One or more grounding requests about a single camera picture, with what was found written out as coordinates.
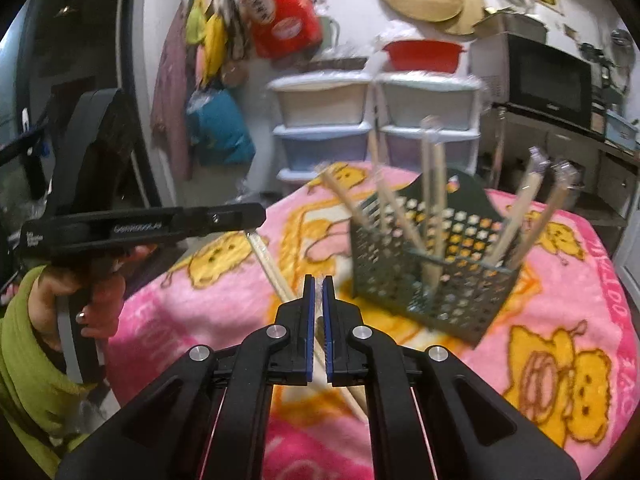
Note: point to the left hand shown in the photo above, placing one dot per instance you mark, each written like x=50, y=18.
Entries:
x=98, y=318

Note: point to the chopsticks vertical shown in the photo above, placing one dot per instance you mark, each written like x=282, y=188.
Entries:
x=428, y=126
x=340, y=178

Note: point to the blue middle drawer bin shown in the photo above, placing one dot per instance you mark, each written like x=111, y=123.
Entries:
x=307, y=147

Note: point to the yellow hanging cloth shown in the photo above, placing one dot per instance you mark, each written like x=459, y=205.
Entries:
x=206, y=36

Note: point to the blue hanging bag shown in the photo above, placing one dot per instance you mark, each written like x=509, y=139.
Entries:
x=218, y=132

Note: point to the metal shelf rack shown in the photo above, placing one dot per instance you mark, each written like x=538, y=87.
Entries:
x=607, y=192

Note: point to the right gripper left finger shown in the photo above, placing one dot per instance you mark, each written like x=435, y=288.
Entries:
x=206, y=416

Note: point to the chopsticks diagonal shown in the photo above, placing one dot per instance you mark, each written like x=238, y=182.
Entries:
x=440, y=178

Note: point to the woven wicker basket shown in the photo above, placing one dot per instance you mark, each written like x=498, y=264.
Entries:
x=348, y=64

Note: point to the dark green utensil basket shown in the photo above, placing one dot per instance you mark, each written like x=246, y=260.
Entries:
x=448, y=284

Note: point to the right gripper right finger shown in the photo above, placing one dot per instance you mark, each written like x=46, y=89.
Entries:
x=430, y=416

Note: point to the red hanging bag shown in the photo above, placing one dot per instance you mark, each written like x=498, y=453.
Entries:
x=282, y=27

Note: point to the red plastic basin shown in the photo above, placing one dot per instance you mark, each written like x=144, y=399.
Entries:
x=421, y=54

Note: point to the black microwave oven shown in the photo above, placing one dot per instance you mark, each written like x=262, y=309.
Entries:
x=529, y=74

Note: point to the beige top drawer bin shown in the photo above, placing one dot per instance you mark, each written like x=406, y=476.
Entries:
x=322, y=98

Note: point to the green top drawer bin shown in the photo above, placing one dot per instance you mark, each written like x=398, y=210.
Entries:
x=409, y=97

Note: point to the chopsticks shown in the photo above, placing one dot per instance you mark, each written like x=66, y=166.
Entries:
x=527, y=192
x=387, y=198

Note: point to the pink cartoon blanket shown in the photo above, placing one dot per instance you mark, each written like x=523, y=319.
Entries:
x=562, y=349

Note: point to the green sleeve forearm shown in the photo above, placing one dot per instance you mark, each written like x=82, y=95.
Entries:
x=36, y=397

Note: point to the metal tray on microwave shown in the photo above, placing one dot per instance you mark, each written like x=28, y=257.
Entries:
x=507, y=22

